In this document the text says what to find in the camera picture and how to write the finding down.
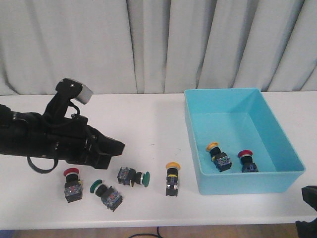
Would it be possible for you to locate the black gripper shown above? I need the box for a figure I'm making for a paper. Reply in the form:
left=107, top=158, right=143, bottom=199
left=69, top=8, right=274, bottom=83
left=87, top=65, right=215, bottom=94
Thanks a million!
left=295, top=185, right=317, bottom=238
left=42, top=116, right=125, bottom=170

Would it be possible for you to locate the yellow button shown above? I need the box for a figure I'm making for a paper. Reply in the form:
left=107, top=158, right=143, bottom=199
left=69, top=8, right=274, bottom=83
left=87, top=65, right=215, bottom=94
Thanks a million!
left=165, top=162, right=181, bottom=196
left=206, top=142, right=232, bottom=172

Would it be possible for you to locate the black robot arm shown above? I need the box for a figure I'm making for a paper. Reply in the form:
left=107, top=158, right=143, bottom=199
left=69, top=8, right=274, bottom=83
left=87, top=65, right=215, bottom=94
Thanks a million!
left=0, top=105, right=125, bottom=169

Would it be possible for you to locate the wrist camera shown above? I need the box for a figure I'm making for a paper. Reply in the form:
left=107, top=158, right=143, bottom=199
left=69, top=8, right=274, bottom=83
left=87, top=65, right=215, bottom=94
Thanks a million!
left=55, top=78, right=93, bottom=105

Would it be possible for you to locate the turquoise plastic box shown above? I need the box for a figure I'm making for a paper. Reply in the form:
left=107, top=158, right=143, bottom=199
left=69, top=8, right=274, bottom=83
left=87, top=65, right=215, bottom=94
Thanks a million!
left=185, top=88, right=305, bottom=195

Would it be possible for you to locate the grey curtain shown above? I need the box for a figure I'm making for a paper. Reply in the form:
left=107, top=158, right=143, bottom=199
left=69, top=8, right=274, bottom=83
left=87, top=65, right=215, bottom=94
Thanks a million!
left=0, top=0, right=317, bottom=95

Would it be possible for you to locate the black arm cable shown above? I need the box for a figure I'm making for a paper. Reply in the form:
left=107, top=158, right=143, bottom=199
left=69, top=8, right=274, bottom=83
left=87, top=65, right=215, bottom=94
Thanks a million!
left=26, top=155, right=60, bottom=174

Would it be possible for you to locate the green button centre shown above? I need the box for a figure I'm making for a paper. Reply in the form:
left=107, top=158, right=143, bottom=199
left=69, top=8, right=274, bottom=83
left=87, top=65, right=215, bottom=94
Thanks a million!
left=117, top=167, right=151, bottom=187

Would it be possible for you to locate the red button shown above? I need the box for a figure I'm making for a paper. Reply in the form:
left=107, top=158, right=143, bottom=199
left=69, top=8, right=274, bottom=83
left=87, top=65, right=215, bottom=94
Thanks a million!
left=238, top=150, right=259, bottom=173
left=63, top=168, right=83, bottom=203

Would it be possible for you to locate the green button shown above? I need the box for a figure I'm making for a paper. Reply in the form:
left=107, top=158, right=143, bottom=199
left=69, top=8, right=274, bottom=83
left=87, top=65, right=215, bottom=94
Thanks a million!
left=89, top=179, right=123, bottom=212
left=117, top=167, right=151, bottom=187

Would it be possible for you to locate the black floor cable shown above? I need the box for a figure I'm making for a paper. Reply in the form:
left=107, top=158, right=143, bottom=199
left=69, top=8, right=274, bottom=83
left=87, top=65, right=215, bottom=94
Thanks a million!
left=128, top=227, right=161, bottom=238

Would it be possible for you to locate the green button front left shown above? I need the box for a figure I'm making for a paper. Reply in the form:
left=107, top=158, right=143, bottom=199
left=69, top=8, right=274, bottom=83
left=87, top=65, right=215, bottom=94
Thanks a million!
left=89, top=179, right=123, bottom=212

